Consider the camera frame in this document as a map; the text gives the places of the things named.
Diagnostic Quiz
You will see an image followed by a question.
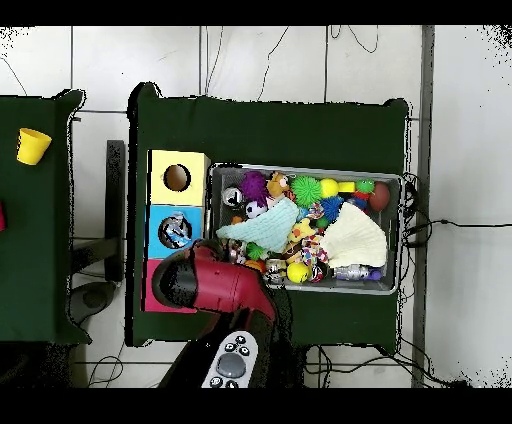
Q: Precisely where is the clear plastic bottle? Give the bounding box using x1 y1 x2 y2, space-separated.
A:
159 211 193 249

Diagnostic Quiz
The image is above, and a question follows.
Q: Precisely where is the mint green knitted cloth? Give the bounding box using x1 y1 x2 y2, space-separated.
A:
215 198 300 254

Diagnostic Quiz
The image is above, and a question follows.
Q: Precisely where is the wooden three-hole box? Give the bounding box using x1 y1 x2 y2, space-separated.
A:
141 149 212 314

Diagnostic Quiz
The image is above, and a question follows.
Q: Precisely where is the silver mesh bin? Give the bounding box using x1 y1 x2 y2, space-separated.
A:
202 161 404 296

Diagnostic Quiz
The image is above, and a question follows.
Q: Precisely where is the silver drink can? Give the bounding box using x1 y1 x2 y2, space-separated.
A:
220 186 245 208

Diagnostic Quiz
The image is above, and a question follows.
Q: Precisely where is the toy soccer ball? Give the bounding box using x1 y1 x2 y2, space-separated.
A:
244 200 267 220

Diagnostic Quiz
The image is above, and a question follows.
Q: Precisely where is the purple spiky ball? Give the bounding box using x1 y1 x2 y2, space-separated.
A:
239 170 270 209

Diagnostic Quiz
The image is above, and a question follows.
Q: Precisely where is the yellow plush duck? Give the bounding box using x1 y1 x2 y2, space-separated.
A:
286 218 317 244

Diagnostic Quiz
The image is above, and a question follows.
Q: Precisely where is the black stand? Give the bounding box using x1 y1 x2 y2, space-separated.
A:
67 139 126 326

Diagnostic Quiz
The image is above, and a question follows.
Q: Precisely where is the green koosh ball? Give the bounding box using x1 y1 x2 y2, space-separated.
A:
289 175 323 209

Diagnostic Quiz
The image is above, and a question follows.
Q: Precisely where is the blue koosh ball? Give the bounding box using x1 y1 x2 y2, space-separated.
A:
319 194 345 223

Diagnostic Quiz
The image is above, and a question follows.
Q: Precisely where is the dark green table cloth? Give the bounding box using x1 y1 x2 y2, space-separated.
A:
125 81 411 348

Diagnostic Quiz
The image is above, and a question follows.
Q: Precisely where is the cream knitted cloth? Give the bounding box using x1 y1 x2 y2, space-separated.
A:
319 201 389 270

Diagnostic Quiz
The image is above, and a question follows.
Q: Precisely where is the dark green side-table cloth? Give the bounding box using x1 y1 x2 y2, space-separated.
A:
0 89 93 345

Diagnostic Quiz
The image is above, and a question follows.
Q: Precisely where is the yellow plastic cup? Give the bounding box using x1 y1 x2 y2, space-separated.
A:
15 127 53 166

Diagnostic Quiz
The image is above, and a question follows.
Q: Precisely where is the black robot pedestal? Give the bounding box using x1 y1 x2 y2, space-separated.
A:
275 347 306 388

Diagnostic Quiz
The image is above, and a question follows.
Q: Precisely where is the black power cable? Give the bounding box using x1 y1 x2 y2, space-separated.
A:
403 217 512 249

